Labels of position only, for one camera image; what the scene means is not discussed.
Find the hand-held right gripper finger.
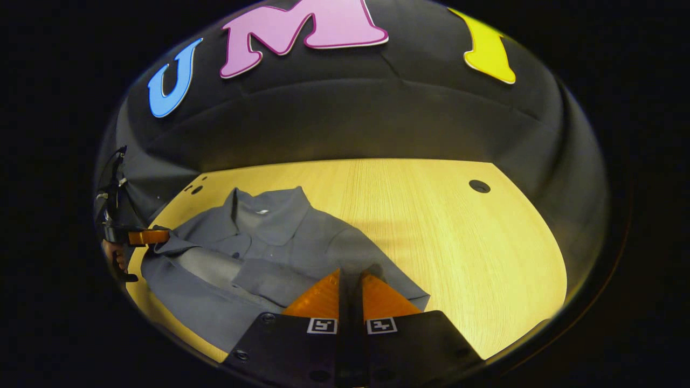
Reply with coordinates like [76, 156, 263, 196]
[221, 268, 354, 388]
[353, 271, 484, 388]

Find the grey collared button shirt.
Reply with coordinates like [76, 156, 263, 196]
[141, 186, 431, 354]

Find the black backdrop cloth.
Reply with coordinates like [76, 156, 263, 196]
[94, 0, 610, 286]

